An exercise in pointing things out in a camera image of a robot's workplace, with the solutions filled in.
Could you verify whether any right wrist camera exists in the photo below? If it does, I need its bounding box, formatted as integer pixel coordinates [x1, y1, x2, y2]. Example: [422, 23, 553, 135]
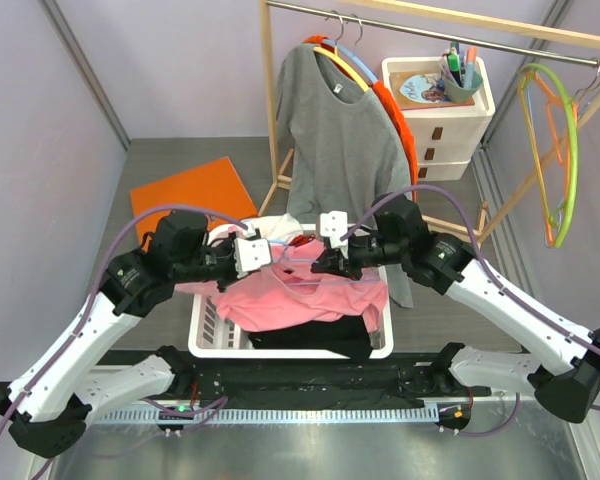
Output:
[316, 210, 349, 253]

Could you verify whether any white laundry basket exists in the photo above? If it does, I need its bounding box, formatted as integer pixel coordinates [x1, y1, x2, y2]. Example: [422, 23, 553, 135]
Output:
[188, 295, 395, 361]

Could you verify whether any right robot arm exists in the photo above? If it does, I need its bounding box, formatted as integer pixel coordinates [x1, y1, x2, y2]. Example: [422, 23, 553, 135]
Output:
[311, 192, 600, 424]

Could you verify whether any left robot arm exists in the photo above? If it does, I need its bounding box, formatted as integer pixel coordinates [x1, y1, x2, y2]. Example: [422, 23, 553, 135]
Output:
[0, 205, 259, 460]

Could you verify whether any wooden clothes rack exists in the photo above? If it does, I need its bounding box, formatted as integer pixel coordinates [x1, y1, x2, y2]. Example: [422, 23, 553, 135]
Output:
[257, 0, 600, 251]

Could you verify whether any grey sweatshirt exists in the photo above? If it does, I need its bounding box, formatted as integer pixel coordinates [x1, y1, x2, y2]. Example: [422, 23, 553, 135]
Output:
[274, 43, 415, 309]

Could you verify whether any yellow hanger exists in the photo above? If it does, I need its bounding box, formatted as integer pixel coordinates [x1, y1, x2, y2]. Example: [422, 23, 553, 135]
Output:
[313, 45, 369, 92]

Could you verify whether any black garment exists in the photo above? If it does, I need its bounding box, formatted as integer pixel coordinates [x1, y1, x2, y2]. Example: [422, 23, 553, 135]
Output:
[248, 315, 373, 361]

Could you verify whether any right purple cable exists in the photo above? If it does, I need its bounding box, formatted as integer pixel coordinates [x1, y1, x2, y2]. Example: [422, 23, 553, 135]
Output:
[339, 184, 600, 438]

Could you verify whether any green pen cup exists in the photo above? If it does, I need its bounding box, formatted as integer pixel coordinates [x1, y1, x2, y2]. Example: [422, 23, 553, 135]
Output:
[439, 57, 484, 104]

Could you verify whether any white garment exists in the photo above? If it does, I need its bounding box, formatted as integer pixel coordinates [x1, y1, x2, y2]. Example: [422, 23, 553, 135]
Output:
[244, 213, 304, 244]

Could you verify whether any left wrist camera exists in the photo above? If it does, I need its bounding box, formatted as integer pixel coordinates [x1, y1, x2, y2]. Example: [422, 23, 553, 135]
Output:
[233, 225, 272, 279]

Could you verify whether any orange binder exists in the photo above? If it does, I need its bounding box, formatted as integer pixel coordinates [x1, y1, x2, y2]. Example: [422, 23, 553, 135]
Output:
[130, 157, 258, 220]

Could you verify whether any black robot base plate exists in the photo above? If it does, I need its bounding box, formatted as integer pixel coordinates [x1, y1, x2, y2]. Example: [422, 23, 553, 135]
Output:
[99, 345, 493, 409]

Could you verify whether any slotted cable duct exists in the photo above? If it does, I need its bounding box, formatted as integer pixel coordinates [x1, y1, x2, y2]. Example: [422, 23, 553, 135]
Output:
[96, 404, 439, 426]

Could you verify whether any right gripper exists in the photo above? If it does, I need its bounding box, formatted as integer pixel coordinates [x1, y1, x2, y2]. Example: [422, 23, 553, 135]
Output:
[311, 231, 407, 281]

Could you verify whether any orange plastic hanger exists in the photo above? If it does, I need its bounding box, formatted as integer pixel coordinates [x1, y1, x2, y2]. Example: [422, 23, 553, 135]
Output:
[516, 63, 579, 249]

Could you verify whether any pink t shirt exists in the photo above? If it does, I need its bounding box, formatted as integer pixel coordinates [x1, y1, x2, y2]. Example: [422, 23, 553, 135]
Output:
[176, 264, 388, 332]

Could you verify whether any red printed garment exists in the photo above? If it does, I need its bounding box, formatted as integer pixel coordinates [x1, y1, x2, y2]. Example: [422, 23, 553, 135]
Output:
[288, 234, 324, 249]

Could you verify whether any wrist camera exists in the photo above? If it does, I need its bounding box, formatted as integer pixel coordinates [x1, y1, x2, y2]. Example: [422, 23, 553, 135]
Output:
[316, 210, 349, 253]
[233, 225, 272, 279]

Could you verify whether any picture card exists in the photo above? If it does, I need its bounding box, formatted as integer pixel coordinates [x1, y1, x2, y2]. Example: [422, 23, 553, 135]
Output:
[389, 70, 475, 110]

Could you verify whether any light blue wire hanger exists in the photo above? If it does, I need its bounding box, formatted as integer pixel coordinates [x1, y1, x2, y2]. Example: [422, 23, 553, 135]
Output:
[269, 238, 386, 288]

